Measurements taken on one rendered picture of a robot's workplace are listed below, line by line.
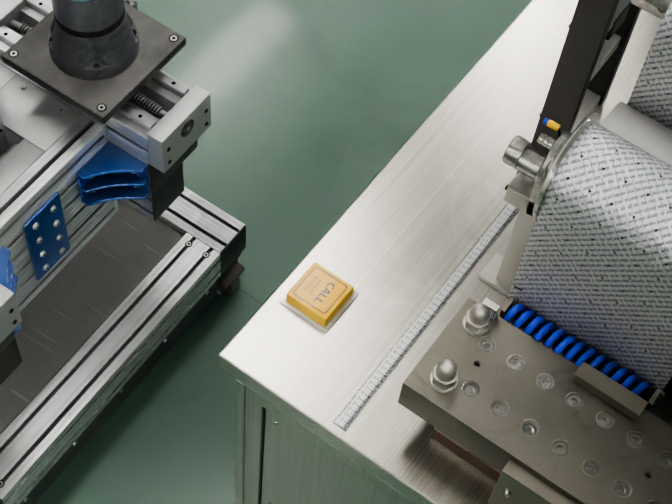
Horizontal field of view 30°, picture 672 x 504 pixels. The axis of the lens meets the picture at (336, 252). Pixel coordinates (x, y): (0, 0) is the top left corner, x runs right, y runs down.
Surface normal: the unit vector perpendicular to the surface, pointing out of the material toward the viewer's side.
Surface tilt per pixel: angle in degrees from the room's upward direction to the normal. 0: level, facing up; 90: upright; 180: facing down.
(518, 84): 0
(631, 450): 0
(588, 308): 90
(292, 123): 0
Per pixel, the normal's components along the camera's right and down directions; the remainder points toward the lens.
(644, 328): -0.58, 0.67
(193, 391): 0.07, -0.53
